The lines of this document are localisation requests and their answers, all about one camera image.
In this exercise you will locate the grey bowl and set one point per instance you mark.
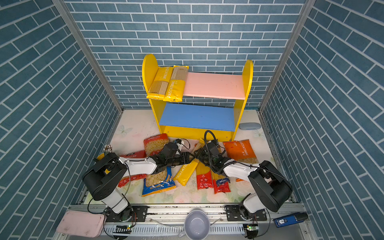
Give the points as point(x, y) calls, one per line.
point(196, 226)

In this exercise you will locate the grey oval case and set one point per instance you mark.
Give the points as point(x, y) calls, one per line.
point(250, 126)

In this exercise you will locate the red macaroni bag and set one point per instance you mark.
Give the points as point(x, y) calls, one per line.
point(153, 145)
point(136, 155)

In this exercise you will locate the pink tray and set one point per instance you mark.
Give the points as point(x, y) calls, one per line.
point(82, 224)

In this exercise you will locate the red macaroni bag lower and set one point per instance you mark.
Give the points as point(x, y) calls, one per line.
point(136, 155)

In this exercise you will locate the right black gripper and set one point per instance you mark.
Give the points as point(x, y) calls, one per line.
point(200, 152)

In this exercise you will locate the yellow pen cup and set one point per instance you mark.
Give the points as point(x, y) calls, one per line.
point(106, 150)

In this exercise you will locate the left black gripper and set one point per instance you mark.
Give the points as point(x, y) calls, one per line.
point(187, 160)

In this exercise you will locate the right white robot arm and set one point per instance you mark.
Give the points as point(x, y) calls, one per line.
point(271, 188)

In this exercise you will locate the yellow spaghetti bag long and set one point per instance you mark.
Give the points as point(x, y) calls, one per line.
point(176, 87)

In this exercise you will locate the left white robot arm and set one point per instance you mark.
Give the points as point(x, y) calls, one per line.
point(103, 177)

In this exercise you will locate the blue handheld device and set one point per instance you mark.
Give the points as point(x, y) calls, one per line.
point(291, 219)

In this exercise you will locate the blue shell pasta bag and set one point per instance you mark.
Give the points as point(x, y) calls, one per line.
point(158, 183)

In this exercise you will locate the orange pasta bag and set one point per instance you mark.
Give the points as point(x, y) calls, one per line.
point(240, 151)

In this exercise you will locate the red spaghetti bag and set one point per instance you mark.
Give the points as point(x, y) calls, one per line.
point(204, 177)
point(224, 188)

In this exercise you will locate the blue-top Moli pasta bag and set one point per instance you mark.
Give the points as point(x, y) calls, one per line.
point(219, 180)

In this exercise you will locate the red macaroni bag upper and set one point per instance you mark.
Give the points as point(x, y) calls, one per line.
point(153, 145)

